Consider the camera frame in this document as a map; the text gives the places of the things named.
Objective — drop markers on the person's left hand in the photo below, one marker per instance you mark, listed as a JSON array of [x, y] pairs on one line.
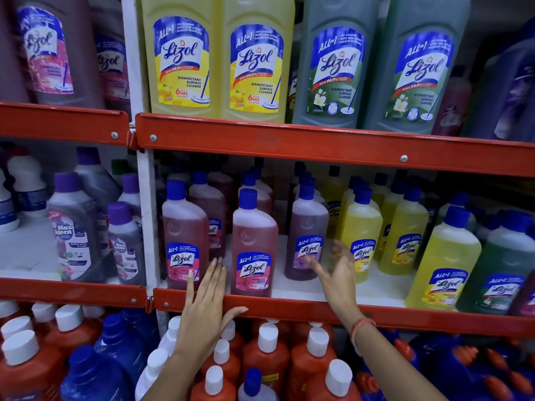
[[201, 321]]

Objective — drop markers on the person's right hand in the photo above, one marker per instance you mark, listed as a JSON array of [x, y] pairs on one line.
[[342, 288]]

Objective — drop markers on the person's right thumb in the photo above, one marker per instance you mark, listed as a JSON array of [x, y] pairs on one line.
[[321, 271]]

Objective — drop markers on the person's left little finger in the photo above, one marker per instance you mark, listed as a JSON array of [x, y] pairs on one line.
[[190, 288]]

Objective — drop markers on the person's left thumb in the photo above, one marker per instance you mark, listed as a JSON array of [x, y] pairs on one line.
[[234, 316]]

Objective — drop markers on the person's left forearm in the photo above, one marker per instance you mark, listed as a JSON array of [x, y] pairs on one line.
[[175, 377]]

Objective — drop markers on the person's right forearm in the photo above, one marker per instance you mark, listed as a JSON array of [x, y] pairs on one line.
[[397, 367]]

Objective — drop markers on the small lavender cleaner bottle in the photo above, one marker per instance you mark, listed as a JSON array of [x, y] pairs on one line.
[[307, 238]]

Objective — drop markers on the group of orange white-capped bottles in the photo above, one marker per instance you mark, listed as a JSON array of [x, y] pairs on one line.
[[29, 371], [267, 359]]

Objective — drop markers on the row of small pink bottles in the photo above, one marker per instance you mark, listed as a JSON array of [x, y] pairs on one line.
[[255, 254]]

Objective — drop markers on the orange wrist bangle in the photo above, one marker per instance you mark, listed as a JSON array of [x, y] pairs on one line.
[[362, 325]]

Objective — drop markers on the white bottle with blue cap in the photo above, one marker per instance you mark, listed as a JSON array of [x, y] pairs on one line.
[[255, 386]]

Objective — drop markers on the grey bottle with purple cap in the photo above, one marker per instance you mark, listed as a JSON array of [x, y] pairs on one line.
[[75, 238], [125, 246], [130, 194], [96, 179]]

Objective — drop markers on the white metal rack upright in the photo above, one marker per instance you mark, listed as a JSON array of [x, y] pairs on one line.
[[146, 212]]

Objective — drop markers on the dark blue cleaner bottle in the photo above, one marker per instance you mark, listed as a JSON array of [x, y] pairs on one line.
[[121, 342], [94, 380]]

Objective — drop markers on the orange metal shelf beam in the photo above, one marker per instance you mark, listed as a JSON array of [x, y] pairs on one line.
[[418, 319], [71, 293], [62, 123], [334, 144]]

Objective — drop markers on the row of small yellow bottles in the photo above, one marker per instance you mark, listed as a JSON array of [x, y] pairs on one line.
[[443, 263]]

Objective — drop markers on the small green cleaner bottle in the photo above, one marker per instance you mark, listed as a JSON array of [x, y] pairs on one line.
[[497, 271], [459, 204]]

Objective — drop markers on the group of blue orange-capped bottles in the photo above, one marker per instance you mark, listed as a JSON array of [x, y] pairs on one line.
[[468, 367]]

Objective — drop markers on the white bottle with blue label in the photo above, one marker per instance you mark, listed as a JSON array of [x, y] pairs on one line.
[[27, 183], [7, 208]]

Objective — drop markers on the large green cleaner bottle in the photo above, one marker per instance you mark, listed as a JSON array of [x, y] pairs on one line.
[[334, 66], [418, 70]]

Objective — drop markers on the pink bottle with black cap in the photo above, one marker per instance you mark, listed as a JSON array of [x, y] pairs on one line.
[[451, 104]]

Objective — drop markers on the large yellow cleaner bottle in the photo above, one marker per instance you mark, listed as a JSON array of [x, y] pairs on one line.
[[257, 62], [179, 58]]

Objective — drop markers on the large pink cleaner bottle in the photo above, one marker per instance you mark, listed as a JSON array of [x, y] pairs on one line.
[[54, 50], [110, 66]]

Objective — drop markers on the large purple cleaner bottle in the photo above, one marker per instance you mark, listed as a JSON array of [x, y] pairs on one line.
[[505, 87]]

